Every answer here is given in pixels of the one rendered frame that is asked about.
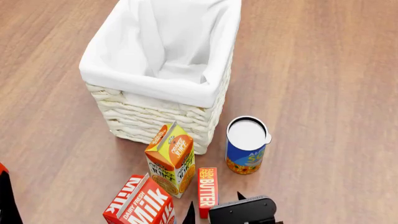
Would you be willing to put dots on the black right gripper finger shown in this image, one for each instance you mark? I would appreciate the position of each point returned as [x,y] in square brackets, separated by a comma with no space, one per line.
[240,196]
[189,215]

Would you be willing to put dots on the red butter box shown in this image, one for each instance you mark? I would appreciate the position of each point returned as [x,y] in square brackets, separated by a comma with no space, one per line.
[207,189]

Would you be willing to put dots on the white woven wicker basket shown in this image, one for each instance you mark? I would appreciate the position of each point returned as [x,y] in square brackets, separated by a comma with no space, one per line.
[136,116]

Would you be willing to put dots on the white cloth basket liner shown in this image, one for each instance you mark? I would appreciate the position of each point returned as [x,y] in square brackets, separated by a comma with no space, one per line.
[161,46]

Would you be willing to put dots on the red milk carton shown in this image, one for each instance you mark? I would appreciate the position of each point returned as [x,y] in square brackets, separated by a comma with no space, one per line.
[146,205]

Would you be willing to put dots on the blue alphabet soup can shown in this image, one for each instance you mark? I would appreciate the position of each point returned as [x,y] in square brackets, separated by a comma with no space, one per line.
[245,149]

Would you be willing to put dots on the orange juice carton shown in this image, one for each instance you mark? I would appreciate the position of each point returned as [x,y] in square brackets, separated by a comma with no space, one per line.
[169,163]

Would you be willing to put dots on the dark bottle with red cap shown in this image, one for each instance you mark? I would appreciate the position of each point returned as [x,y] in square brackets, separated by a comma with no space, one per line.
[7,198]

